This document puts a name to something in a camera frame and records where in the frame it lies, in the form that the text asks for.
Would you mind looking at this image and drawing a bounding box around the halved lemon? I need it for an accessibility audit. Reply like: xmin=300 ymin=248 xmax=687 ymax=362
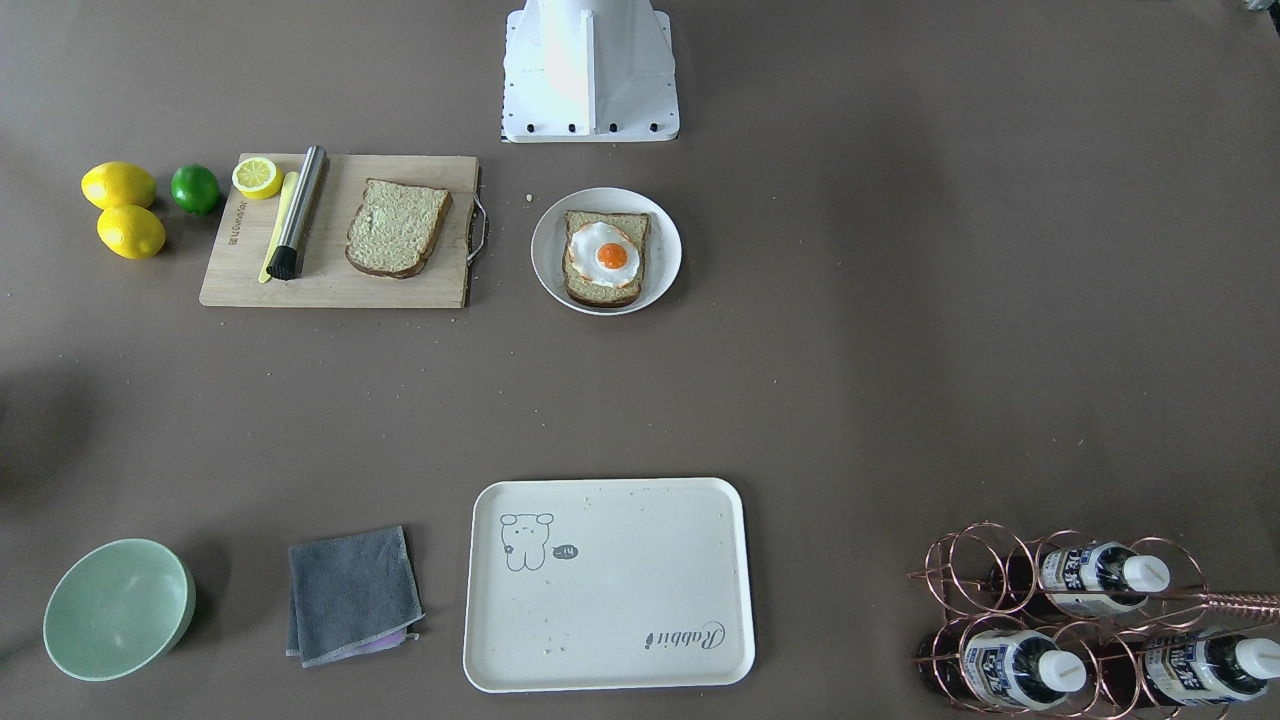
xmin=230 ymin=156 xmax=284 ymax=200

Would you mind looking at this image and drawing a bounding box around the grey folded cloth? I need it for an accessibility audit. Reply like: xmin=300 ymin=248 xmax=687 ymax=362
xmin=284 ymin=525 xmax=425 ymax=667

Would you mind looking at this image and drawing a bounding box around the bread slice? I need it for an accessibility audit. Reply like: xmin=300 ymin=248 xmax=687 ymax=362
xmin=346 ymin=178 xmax=452 ymax=281
xmin=562 ymin=210 xmax=650 ymax=307

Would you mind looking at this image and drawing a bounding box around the copper wire bottle rack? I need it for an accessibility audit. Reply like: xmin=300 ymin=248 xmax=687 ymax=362
xmin=913 ymin=521 xmax=1277 ymax=719

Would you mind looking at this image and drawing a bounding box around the wooden cutting board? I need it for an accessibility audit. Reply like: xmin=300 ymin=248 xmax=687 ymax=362
xmin=198 ymin=152 xmax=481 ymax=309

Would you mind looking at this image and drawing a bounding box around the green lime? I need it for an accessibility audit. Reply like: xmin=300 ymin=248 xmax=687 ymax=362
xmin=170 ymin=164 xmax=221 ymax=217

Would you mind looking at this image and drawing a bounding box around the tea bottle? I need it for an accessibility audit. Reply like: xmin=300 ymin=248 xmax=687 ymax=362
xmin=980 ymin=541 xmax=1172 ymax=623
xmin=915 ymin=629 xmax=1088 ymax=711
xmin=1096 ymin=632 xmax=1279 ymax=708

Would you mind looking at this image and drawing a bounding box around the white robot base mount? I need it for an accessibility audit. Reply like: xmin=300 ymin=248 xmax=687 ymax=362
xmin=500 ymin=1 xmax=681 ymax=143

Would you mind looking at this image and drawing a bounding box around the upper whole lemon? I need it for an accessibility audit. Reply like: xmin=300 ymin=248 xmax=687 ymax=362
xmin=79 ymin=161 xmax=157 ymax=210

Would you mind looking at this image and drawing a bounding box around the fried egg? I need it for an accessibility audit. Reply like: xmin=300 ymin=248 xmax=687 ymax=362
xmin=567 ymin=222 xmax=643 ymax=290

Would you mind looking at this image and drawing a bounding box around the upper tea bottle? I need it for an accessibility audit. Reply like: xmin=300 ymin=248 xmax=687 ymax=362
xmin=980 ymin=541 xmax=1172 ymax=623

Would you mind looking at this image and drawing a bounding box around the steel muddler black tip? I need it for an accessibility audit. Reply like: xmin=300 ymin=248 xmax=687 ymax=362
xmin=265 ymin=145 xmax=328 ymax=281

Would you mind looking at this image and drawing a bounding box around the white round plate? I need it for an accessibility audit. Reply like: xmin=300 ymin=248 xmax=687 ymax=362
xmin=530 ymin=187 xmax=684 ymax=316

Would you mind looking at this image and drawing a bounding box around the whole lemon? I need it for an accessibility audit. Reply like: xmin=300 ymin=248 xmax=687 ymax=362
xmin=96 ymin=205 xmax=166 ymax=259
xmin=79 ymin=161 xmax=157 ymax=210

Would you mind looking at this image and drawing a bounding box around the lower tea bottle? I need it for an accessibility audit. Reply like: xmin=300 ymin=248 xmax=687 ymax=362
xmin=915 ymin=629 xmax=1088 ymax=711
xmin=1096 ymin=632 xmax=1279 ymax=708

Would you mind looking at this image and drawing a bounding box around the yellow knife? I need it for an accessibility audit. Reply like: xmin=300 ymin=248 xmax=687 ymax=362
xmin=257 ymin=170 xmax=300 ymax=284

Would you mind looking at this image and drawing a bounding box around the lower whole lemon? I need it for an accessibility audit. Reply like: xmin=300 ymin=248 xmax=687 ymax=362
xmin=96 ymin=205 xmax=166 ymax=259

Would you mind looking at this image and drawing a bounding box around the cream rabbit tray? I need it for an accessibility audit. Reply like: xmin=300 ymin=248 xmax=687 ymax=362
xmin=462 ymin=477 xmax=756 ymax=694

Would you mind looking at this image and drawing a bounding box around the mint green bowl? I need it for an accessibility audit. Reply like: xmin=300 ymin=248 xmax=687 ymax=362
xmin=42 ymin=538 xmax=197 ymax=682

